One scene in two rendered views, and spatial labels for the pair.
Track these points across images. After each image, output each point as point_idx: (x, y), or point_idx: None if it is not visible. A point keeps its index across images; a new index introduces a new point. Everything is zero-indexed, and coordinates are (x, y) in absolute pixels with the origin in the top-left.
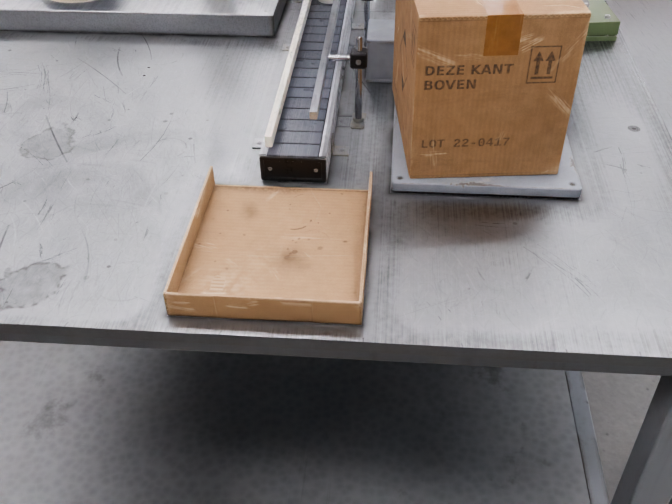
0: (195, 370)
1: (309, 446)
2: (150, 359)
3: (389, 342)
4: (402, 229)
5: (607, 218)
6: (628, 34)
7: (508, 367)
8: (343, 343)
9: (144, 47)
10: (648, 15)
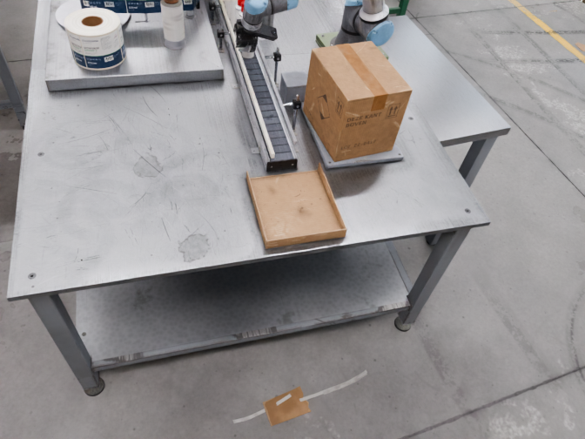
0: None
1: (277, 281)
2: None
3: (359, 242)
4: (339, 187)
5: (416, 168)
6: (390, 60)
7: None
8: (341, 246)
9: (157, 94)
10: (394, 46)
